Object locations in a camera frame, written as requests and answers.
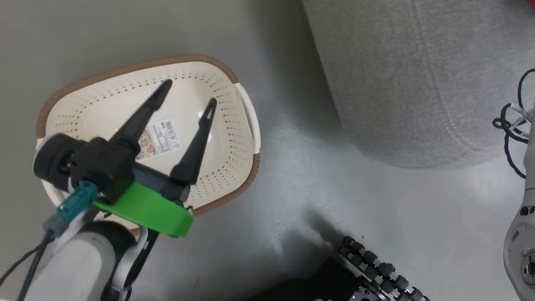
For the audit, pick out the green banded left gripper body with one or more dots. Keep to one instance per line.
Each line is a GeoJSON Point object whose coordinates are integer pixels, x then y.
{"type": "Point", "coordinates": [146, 207]}

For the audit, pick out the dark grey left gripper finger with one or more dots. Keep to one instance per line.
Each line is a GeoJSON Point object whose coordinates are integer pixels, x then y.
{"type": "Point", "coordinates": [142, 117]}
{"type": "Point", "coordinates": [196, 146]}

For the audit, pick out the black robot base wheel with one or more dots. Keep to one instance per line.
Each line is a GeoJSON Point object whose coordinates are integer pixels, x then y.
{"type": "Point", "coordinates": [368, 271]}

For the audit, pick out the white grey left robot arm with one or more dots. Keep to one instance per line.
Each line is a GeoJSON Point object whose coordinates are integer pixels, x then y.
{"type": "Point", "coordinates": [79, 263]}

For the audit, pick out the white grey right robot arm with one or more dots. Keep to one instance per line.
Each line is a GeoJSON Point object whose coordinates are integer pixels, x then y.
{"type": "Point", "coordinates": [522, 242]}

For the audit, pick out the cream perforated laundry basket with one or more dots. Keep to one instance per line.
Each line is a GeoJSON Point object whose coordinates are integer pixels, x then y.
{"type": "Point", "coordinates": [104, 104]}

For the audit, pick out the grey fabric sofa seat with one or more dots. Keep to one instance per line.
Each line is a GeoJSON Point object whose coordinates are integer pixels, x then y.
{"type": "Point", "coordinates": [418, 83]}

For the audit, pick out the printed barcode label sticker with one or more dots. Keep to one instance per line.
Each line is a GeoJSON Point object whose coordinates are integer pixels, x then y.
{"type": "Point", "coordinates": [161, 136]}

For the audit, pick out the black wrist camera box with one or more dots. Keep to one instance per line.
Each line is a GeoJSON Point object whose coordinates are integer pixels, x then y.
{"type": "Point", "coordinates": [92, 167]}

